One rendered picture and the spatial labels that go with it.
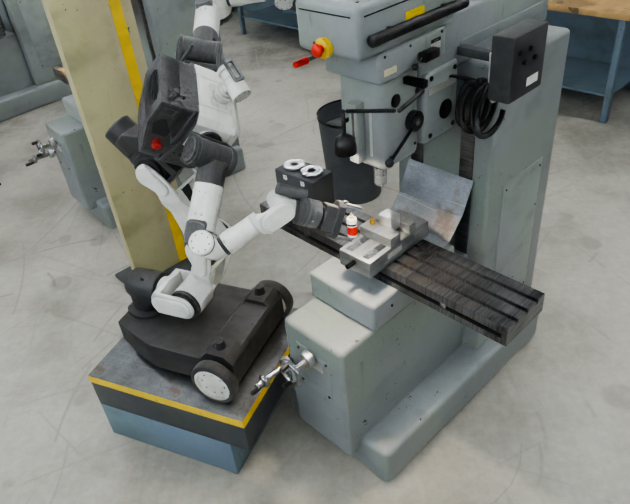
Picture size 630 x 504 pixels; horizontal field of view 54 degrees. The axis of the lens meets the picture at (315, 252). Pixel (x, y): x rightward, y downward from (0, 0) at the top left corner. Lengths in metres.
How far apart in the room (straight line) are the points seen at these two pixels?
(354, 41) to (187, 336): 1.45
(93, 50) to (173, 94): 1.49
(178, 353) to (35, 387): 1.18
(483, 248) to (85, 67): 2.12
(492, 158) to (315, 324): 0.92
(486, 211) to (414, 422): 0.93
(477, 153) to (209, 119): 1.03
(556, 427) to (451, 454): 0.50
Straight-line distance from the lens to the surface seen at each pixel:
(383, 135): 2.05
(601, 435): 3.07
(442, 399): 2.81
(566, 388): 3.21
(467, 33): 2.28
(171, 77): 2.03
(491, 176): 2.46
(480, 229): 2.59
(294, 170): 2.56
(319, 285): 2.41
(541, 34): 2.15
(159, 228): 3.88
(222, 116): 2.03
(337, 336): 2.31
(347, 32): 1.82
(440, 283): 2.23
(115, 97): 3.50
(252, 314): 2.67
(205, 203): 1.89
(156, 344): 2.69
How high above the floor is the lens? 2.34
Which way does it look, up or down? 36 degrees down
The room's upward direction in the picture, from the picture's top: 6 degrees counter-clockwise
